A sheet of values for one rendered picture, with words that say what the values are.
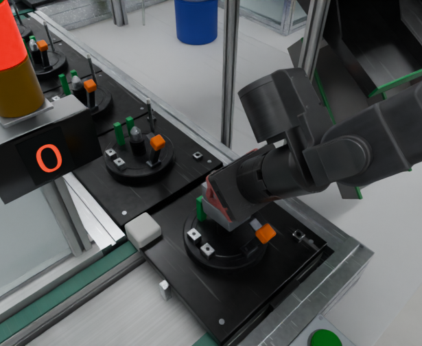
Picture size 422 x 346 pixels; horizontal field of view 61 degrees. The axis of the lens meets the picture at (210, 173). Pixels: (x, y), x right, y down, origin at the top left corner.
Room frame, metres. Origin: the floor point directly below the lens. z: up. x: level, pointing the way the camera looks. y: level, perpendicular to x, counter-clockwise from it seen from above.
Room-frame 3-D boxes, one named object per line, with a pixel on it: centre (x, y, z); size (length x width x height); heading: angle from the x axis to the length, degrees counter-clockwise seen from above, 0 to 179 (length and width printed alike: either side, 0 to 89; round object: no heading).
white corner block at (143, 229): (0.35, 0.11, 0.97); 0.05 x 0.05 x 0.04; 41
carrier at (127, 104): (0.72, 0.31, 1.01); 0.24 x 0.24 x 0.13; 41
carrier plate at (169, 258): (0.35, -0.02, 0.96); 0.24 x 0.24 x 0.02; 41
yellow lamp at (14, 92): (0.31, 0.20, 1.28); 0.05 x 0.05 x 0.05
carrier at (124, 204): (0.54, 0.14, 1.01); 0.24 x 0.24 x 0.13; 41
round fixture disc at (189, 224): (0.35, -0.02, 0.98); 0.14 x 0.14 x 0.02
